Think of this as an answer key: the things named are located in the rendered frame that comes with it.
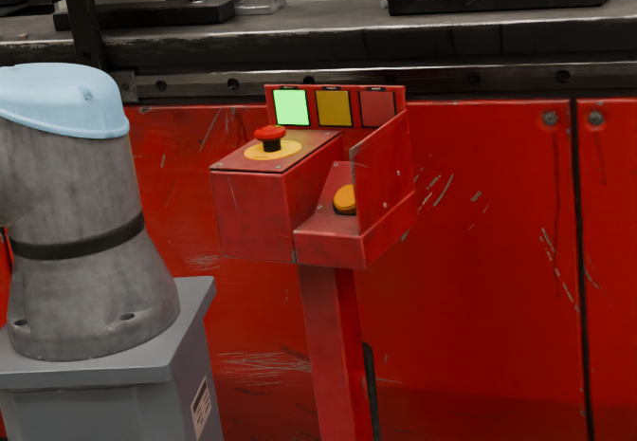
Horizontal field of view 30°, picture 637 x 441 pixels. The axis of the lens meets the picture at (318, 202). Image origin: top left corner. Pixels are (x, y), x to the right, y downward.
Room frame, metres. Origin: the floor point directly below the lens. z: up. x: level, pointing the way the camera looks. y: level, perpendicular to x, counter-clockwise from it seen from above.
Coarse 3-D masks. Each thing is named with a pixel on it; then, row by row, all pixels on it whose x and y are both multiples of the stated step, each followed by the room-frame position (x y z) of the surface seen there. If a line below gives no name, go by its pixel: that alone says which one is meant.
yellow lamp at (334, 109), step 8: (320, 96) 1.46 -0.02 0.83; (328, 96) 1.46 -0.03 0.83; (336, 96) 1.45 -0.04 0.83; (344, 96) 1.45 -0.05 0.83; (320, 104) 1.47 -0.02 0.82; (328, 104) 1.46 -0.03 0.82; (336, 104) 1.45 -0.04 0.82; (344, 104) 1.45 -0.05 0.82; (320, 112) 1.47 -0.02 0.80; (328, 112) 1.46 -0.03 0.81; (336, 112) 1.46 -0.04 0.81; (344, 112) 1.45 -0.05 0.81; (320, 120) 1.47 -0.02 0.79; (328, 120) 1.46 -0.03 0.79; (336, 120) 1.46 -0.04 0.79; (344, 120) 1.45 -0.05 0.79
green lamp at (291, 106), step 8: (280, 96) 1.49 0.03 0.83; (288, 96) 1.49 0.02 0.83; (296, 96) 1.48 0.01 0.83; (304, 96) 1.48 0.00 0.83; (280, 104) 1.50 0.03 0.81; (288, 104) 1.49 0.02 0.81; (296, 104) 1.48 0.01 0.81; (304, 104) 1.48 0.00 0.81; (280, 112) 1.50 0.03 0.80; (288, 112) 1.49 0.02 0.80; (296, 112) 1.48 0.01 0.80; (304, 112) 1.48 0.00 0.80; (280, 120) 1.50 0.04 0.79; (288, 120) 1.49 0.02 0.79; (296, 120) 1.49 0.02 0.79; (304, 120) 1.48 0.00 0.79
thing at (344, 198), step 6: (348, 186) 1.37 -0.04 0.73; (342, 192) 1.37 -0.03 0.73; (348, 192) 1.36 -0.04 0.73; (336, 198) 1.36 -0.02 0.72; (342, 198) 1.36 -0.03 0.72; (348, 198) 1.35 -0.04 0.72; (354, 198) 1.35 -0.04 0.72; (336, 204) 1.36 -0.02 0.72; (342, 204) 1.35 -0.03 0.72; (348, 204) 1.35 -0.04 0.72; (354, 204) 1.35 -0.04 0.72; (342, 210) 1.35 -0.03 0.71; (348, 210) 1.34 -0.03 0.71; (354, 210) 1.35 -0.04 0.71
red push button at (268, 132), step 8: (264, 128) 1.41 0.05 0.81; (272, 128) 1.40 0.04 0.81; (280, 128) 1.40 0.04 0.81; (256, 136) 1.40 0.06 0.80; (264, 136) 1.39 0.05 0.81; (272, 136) 1.39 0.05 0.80; (280, 136) 1.39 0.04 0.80; (264, 144) 1.40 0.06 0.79; (272, 144) 1.40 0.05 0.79; (280, 144) 1.41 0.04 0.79; (272, 152) 1.40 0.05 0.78
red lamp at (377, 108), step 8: (360, 96) 1.44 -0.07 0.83; (368, 96) 1.43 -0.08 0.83; (376, 96) 1.43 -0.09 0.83; (384, 96) 1.42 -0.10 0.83; (392, 96) 1.42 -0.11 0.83; (368, 104) 1.43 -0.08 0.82; (376, 104) 1.43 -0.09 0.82; (384, 104) 1.42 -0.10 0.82; (392, 104) 1.41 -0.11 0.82; (368, 112) 1.43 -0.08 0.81; (376, 112) 1.43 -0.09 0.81; (384, 112) 1.42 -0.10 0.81; (392, 112) 1.42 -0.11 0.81; (368, 120) 1.43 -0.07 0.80; (376, 120) 1.43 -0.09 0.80; (384, 120) 1.42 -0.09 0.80
